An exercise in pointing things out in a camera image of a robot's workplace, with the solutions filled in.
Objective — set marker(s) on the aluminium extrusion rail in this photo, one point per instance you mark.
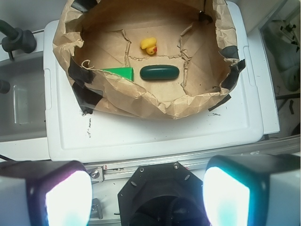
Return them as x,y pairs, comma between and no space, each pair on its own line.
192,161

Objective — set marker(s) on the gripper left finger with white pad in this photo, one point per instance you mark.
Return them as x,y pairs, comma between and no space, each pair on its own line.
44,193

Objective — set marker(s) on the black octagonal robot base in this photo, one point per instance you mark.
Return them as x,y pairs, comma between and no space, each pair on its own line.
162,195

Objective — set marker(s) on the clear plastic storage bin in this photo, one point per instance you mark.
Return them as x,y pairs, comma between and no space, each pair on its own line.
22,104

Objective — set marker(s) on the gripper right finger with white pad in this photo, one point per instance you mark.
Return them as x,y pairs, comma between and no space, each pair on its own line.
253,190

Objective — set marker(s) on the yellow rubber duck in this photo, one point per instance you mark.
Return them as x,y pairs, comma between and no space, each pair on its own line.
149,45

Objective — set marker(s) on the dark green oval capsule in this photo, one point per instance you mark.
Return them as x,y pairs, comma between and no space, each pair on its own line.
159,72

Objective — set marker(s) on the metal corner bracket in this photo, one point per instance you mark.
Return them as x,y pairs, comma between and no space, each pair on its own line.
96,209

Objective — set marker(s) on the black clamp knob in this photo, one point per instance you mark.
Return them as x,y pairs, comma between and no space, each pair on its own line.
16,39

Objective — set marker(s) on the green wedge block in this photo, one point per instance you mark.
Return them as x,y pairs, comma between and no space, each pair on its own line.
125,72

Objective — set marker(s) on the crumpled brown paper bag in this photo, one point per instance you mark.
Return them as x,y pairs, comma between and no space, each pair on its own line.
197,36

